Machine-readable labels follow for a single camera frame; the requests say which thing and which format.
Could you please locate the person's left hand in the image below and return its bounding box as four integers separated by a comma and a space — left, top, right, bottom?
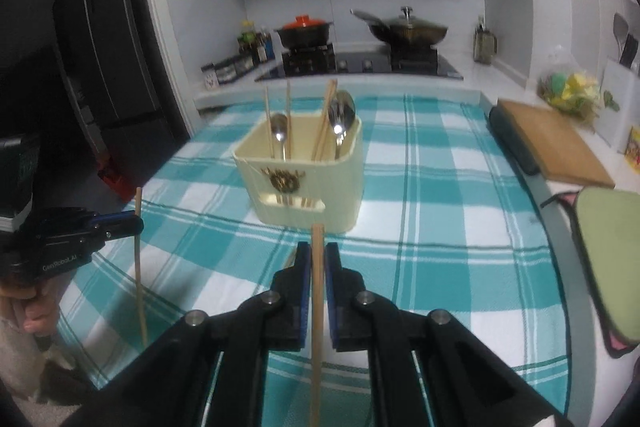
0, 279, 63, 337

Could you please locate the black casserole pot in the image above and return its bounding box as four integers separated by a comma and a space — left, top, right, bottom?
274, 21, 335, 48

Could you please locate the metal spoon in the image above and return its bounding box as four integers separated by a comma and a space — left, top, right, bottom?
330, 109, 349, 160
331, 90, 357, 132
270, 113, 290, 160

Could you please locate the black gas hob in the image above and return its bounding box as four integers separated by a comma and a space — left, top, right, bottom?
254, 52, 463, 82

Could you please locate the orange pot lid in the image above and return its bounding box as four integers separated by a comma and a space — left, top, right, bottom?
282, 15, 326, 29

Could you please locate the glass wok lid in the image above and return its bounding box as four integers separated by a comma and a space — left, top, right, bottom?
387, 6, 441, 30

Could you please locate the person's left forearm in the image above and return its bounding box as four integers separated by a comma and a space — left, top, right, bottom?
0, 302, 77, 403

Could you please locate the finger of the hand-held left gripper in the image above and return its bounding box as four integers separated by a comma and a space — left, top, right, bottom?
84, 213, 145, 229
97, 227, 145, 242

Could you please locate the red object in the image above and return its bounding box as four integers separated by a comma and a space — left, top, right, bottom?
97, 157, 133, 198

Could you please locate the black wok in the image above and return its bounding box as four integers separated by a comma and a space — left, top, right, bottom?
350, 8, 449, 45

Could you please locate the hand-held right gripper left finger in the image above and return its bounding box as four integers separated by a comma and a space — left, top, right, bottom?
75, 241, 312, 427

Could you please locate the white knife block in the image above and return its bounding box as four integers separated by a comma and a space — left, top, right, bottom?
597, 59, 640, 148

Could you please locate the plastic bag of sponges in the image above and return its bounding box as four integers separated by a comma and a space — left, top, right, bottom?
537, 52, 604, 120

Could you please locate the cream utensil holder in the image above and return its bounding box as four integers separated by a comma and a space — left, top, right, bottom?
234, 111, 363, 235

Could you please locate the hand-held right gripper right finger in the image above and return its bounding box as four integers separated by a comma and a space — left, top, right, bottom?
324, 243, 573, 427

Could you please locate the teal checked cloth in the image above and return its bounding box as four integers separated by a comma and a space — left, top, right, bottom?
55, 94, 573, 427

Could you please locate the black pan support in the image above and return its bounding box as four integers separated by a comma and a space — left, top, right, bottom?
282, 43, 337, 75
390, 42, 440, 70

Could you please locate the green cat-shaped mat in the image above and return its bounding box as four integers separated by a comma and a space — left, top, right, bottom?
540, 187, 640, 360

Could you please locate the yellow packet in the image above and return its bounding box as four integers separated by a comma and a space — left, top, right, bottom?
626, 126, 640, 168

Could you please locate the glass oil jar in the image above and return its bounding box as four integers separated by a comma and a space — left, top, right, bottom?
474, 16, 498, 65

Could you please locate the black refrigerator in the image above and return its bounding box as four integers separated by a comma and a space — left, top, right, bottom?
52, 0, 191, 168

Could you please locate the wooden chopstick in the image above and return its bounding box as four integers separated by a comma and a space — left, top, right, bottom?
264, 88, 275, 158
134, 187, 149, 348
312, 82, 333, 162
310, 224, 324, 427
316, 79, 339, 162

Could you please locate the wooden cutting board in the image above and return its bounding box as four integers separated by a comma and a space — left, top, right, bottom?
497, 99, 616, 188

